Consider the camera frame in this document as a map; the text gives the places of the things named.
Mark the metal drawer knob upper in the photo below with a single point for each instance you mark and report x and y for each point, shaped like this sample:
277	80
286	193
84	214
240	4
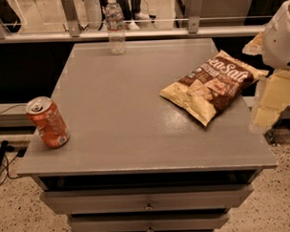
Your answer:
148	207

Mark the metal drawer knob lower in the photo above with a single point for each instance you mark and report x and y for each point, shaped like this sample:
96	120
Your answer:
150	229

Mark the top grey drawer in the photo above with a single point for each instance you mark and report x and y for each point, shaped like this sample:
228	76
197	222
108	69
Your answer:
162	199

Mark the metal drawer knob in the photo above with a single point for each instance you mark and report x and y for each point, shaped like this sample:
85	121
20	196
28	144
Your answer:
148	207
150	229

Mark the grey drawer cabinet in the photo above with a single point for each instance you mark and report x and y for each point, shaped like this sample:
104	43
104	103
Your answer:
124	135

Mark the clear plastic water bottle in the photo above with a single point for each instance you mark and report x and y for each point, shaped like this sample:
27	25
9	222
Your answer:
115	26

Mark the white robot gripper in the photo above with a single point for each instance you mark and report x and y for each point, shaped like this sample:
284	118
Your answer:
280	46

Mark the brown sea salt chip bag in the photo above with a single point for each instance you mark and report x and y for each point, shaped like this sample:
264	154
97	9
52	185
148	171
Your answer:
212	87

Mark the metal railing bar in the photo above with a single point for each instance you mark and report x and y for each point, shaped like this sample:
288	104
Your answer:
135	35

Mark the grey drawer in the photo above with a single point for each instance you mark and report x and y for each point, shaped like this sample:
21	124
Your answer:
162	199
139	223

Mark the red coke can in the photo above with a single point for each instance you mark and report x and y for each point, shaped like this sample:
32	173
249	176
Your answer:
50	125

